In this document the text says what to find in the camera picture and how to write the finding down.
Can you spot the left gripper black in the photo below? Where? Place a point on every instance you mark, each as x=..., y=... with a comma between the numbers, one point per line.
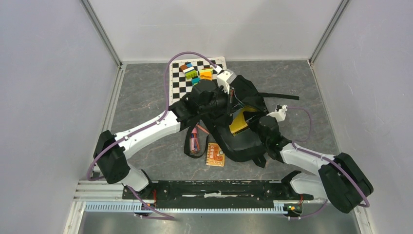
x=221, y=90

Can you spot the yellow book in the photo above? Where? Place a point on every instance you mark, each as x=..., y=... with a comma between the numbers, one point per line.
x=241, y=119

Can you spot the black student backpack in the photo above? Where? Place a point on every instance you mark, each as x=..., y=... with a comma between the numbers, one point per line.
x=245, y=145

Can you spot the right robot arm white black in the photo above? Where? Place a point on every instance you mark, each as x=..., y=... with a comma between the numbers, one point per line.
x=336, y=178

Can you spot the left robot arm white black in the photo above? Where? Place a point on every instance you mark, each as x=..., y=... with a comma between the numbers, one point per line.
x=114, y=150

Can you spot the teal toy block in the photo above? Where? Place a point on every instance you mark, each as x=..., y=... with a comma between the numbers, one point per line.
x=194, y=81

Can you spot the yellow orange block stack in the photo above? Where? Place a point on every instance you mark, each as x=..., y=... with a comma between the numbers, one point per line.
x=206, y=73

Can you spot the green toy block stack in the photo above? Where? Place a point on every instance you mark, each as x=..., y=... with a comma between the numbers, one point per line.
x=191, y=74

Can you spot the red pencil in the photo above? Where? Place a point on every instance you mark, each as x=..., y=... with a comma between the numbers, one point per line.
x=202, y=129

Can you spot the black white chessboard mat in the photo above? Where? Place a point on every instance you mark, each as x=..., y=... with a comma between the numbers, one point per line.
x=178, y=84

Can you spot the brown blue white block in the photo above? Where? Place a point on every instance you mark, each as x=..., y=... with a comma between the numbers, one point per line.
x=187, y=68

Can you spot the pink lid marker case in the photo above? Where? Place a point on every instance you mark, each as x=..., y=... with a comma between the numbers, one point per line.
x=194, y=142

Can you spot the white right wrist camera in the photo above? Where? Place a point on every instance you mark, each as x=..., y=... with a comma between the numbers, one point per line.
x=280, y=113

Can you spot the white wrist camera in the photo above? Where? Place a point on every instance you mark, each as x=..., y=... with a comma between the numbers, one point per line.
x=280, y=113
x=224, y=79

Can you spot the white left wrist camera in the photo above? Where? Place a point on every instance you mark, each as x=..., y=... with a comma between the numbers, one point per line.
x=224, y=79

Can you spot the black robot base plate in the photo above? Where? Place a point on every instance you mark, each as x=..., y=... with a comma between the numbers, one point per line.
x=219, y=194

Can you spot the slotted cable duct rail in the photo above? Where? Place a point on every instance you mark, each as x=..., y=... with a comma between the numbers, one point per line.
x=137, y=207

